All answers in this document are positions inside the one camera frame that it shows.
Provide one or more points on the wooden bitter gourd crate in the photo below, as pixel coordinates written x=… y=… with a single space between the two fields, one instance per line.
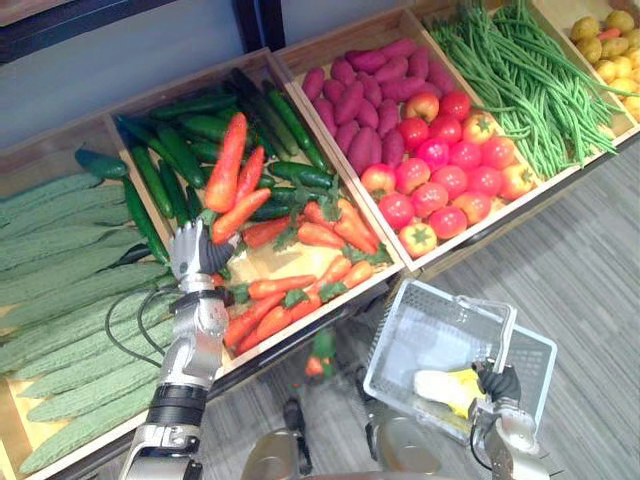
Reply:
x=50 y=145

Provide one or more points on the large orange carrot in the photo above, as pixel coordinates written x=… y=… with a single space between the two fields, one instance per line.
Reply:
x=227 y=165

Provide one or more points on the dark robot left foot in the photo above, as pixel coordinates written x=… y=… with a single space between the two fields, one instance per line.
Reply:
x=292 y=415

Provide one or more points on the green bitter gourd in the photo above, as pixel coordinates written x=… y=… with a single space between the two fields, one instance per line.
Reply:
x=80 y=357
x=65 y=245
x=75 y=302
x=75 y=264
x=65 y=222
x=60 y=335
x=85 y=282
x=60 y=206
x=90 y=400
x=85 y=379
x=85 y=440
x=45 y=192

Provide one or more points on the dark display stand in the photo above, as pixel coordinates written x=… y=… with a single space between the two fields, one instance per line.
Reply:
x=280 y=355

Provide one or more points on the white plastic shopping basket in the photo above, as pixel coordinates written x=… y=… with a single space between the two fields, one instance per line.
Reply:
x=400 y=340

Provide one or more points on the dark robot foot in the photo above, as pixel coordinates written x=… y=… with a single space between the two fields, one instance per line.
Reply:
x=371 y=440
x=292 y=415

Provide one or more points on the purple sweet potato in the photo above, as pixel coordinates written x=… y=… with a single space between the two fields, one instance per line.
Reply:
x=364 y=150
x=366 y=61
x=346 y=137
x=348 y=103
x=342 y=71
x=419 y=62
x=325 y=115
x=367 y=114
x=371 y=90
x=400 y=48
x=440 y=76
x=402 y=88
x=313 y=83
x=333 y=91
x=391 y=70
x=387 y=117
x=392 y=148

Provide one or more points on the dark green cucumber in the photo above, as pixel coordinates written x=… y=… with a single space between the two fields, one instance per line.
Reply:
x=145 y=220
x=287 y=194
x=205 y=127
x=102 y=165
x=300 y=175
x=205 y=151
x=174 y=192
x=265 y=112
x=295 y=125
x=151 y=181
x=180 y=156
x=193 y=201
x=192 y=106
x=137 y=134
x=270 y=212

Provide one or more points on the dark robot right foot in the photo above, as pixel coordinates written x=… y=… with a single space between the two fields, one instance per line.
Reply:
x=371 y=440

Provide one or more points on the silver robot left leg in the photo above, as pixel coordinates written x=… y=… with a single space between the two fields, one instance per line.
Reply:
x=272 y=455

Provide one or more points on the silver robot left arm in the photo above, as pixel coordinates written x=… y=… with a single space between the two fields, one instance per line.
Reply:
x=195 y=340

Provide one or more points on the green long beans pile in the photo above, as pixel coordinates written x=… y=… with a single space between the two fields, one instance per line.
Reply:
x=530 y=85

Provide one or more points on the wooden bean crate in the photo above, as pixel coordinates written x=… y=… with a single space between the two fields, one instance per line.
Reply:
x=622 y=131

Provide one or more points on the pale napa cabbage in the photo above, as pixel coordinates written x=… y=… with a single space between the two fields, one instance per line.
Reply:
x=440 y=387

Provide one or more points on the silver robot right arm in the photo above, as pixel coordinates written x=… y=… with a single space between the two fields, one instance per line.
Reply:
x=515 y=430

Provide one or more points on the silver robot leg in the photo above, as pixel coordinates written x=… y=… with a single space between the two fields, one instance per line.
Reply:
x=407 y=445
x=272 y=455

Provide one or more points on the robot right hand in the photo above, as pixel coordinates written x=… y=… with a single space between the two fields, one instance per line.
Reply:
x=502 y=385

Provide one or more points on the wooden tomato crate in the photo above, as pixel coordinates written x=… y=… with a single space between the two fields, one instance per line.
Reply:
x=350 y=40

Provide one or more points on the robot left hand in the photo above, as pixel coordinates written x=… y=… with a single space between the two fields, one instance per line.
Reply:
x=190 y=250

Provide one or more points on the red tomato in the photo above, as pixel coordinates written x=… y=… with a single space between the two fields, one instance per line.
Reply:
x=517 y=181
x=484 y=181
x=413 y=132
x=448 y=222
x=412 y=175
x=472 y=206
x=432 y=154
x=480 y=129
x=455 y=106
x=429 y=199
x=465 y=156
x=498 y=152
x=378 y=179
x=445 y=130
x=422 y=106
x=417 y=240
x=396 y=211
x=449 y=181

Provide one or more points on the wooden cucumber carrot crate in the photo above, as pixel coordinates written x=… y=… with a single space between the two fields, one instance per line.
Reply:
x=295 y=262

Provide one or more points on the silver robot right leg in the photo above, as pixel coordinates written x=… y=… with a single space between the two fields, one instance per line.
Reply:
x=407 y=445

